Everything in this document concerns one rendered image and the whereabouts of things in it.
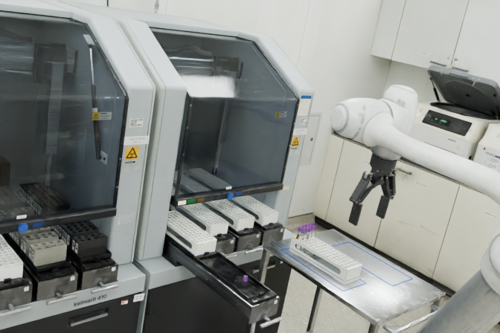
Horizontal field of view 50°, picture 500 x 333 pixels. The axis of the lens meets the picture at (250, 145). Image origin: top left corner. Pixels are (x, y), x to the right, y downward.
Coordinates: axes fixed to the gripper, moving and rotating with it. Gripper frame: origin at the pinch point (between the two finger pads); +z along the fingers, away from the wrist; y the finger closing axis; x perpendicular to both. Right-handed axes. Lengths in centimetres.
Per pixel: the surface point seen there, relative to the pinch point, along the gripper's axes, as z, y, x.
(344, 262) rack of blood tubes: 34.7, 26.9, 21.6
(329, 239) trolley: 42, 48, 46
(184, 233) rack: 38, -17, 67
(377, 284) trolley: 41, 37, 11
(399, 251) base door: 114, 213, 100
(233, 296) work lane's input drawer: 43, -19, 31
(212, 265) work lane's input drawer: 43, -15, 50
